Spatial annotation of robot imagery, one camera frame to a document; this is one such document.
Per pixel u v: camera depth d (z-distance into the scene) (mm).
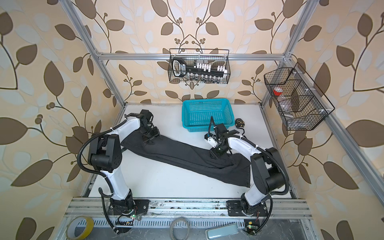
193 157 912
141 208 739
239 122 1052
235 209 723
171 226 716
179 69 854
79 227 697
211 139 824
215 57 909
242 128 1054
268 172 450
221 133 733
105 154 510
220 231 647
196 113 1153
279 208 753
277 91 875
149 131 813
